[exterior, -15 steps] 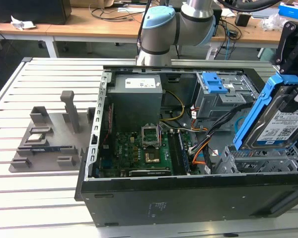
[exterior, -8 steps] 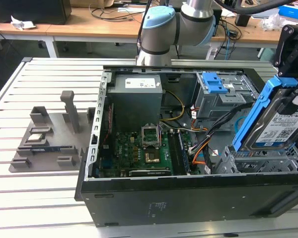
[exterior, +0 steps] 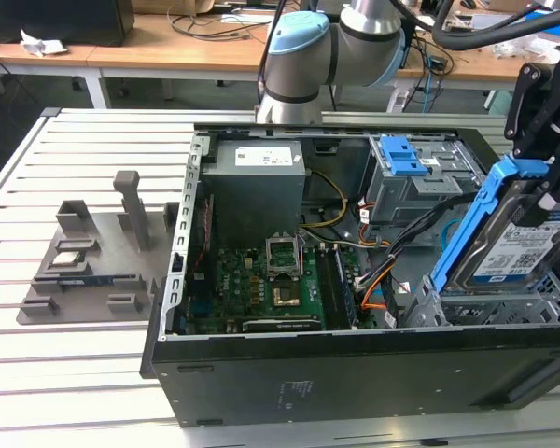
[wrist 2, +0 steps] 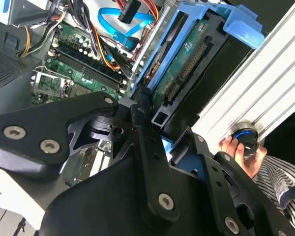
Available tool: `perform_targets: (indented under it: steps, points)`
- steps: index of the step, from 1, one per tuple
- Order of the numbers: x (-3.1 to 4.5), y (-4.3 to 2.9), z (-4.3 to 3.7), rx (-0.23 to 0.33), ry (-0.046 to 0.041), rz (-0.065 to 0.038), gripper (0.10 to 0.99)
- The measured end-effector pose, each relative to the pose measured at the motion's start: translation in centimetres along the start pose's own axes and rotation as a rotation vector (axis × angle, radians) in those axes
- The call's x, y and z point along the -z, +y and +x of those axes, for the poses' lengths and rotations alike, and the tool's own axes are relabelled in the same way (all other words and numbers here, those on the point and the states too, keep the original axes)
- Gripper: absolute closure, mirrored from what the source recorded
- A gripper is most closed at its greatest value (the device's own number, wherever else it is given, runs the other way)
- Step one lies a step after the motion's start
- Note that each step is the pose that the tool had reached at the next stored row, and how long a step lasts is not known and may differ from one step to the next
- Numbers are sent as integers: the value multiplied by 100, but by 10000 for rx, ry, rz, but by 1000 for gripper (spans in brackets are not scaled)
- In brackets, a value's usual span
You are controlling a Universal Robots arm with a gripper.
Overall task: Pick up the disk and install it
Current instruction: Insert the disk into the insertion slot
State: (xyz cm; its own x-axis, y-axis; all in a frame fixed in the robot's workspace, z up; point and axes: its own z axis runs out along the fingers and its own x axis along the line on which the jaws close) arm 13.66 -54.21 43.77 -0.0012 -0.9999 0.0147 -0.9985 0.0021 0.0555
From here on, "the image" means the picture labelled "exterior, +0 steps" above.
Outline blue plastic cage latch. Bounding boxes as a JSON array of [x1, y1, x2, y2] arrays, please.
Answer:
[[380, 134, 430, 177]]

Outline black cable bundle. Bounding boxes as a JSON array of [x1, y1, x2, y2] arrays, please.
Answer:
[[383, 189, 484, 282]]

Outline wooden desk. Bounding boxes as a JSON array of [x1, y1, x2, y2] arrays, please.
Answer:
[[0, 11, 560, 94]]

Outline orange wire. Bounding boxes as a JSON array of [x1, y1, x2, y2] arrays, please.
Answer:
[[360, 268, 396, 313]]

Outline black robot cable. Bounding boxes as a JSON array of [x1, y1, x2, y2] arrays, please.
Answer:
[[431, 0, 560, 52]]

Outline grey optical drive cage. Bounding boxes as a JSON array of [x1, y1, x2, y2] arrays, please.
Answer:
[[361, 134, 492, 235]]

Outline crumpled white paper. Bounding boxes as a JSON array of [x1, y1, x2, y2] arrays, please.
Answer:
[[20, 29, 69, 58]]

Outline large black box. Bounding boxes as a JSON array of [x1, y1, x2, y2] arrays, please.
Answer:
[[0, 0, 135, 47]]

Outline silver CPU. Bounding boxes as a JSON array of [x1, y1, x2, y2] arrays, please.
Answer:
[[50, 253, 84, 268]]

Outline blue cardboard box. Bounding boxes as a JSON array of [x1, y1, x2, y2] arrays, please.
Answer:
[[522, 2, 560, 38]]

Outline metal socket cover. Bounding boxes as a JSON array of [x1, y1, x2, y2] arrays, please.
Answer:
[[264, 234, 303, 280]]

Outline grey metal disk bay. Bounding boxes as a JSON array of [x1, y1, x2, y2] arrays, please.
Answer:
[[398, 273, 560, 329]]

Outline yellow wires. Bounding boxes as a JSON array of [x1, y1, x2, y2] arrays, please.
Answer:
[[301, 170, 349, 231]]

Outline grey parts rack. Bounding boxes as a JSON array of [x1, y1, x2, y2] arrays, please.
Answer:
[[16, 170, 181, 328]]

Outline white power strip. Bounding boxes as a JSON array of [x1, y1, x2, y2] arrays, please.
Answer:
[[386, 88, 410, 114]]

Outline red wire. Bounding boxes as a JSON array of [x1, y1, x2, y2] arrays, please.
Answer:
[[191, 194, 216, 277]]

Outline hard disk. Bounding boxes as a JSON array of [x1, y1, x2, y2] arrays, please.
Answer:
[[431, 156, 560, 296]]

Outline black graphics card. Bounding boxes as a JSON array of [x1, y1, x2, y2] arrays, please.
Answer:
[[239, 316, 324, 334]]

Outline clear plastic bags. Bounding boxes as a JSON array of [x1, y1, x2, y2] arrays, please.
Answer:
[[489, 35, 550, 61]]

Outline installed RAM stick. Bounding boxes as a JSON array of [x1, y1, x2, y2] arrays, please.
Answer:
[[333, 249, 358, 328]]

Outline black PC case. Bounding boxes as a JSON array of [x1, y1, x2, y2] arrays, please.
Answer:
[[139, 121, 560, 428]]

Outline CPU socket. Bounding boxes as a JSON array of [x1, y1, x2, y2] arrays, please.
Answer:
[[271, 285, 302, 310]]

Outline grey power supply unit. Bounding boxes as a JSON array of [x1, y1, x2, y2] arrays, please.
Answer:
[[199, 138, 307, 237]]

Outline green motherboard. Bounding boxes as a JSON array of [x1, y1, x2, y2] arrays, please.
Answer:
[[184, 245, 328, 335]]

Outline blue wire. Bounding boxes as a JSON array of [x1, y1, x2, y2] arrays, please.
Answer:
[[440, 217, 458, 256]]

